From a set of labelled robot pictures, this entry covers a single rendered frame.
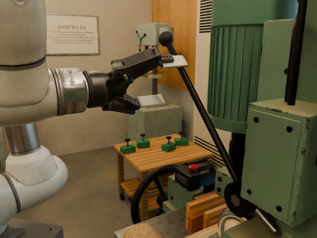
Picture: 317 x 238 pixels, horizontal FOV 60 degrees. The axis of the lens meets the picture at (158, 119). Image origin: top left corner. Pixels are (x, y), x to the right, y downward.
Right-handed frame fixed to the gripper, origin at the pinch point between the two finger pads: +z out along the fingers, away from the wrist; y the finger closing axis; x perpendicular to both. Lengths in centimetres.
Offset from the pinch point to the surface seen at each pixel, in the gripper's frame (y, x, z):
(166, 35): 7.7, 7.2, -0.6
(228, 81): 9.7, -9.0, 6.1
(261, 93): 13.9, -15.4, 7.1
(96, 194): -215, 42, 31
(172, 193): -36.0, -17.3, 9.1
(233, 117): 5.4, -15.1, 6.6
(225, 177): -10.5, -22.9, 10.4
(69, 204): -212, 39, 5
